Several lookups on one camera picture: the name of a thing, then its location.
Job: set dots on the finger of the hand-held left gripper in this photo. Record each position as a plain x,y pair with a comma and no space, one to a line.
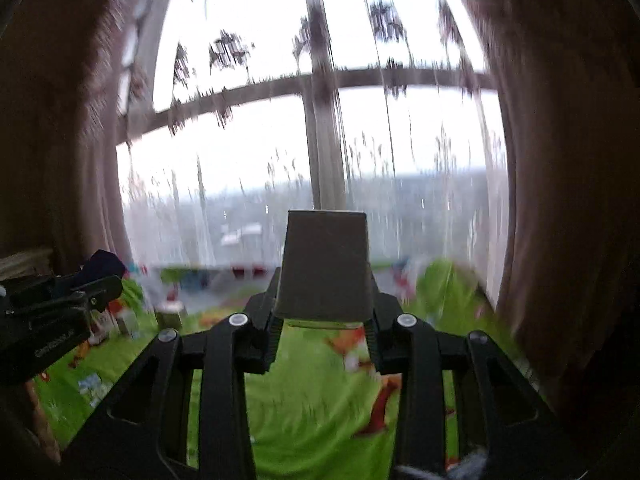
105,262
75,295

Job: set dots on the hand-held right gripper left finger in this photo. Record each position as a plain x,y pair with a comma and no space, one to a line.
260,320

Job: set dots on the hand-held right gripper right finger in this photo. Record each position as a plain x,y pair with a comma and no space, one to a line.
387,330

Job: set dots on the tall beige box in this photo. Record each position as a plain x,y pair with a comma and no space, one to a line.
325,270

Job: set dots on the small white box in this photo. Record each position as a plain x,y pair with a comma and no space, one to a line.
127,322

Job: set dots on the small beige box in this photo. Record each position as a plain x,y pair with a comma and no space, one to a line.
170,317

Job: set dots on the green cartoon printed blanket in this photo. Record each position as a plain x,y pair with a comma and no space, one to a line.
310,400

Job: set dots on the brown curtain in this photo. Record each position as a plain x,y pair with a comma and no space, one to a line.
560,160
50,110

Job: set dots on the white lace curtain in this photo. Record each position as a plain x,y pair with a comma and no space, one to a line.
400,135

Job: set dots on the window frame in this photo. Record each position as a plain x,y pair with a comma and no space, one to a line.
325,135

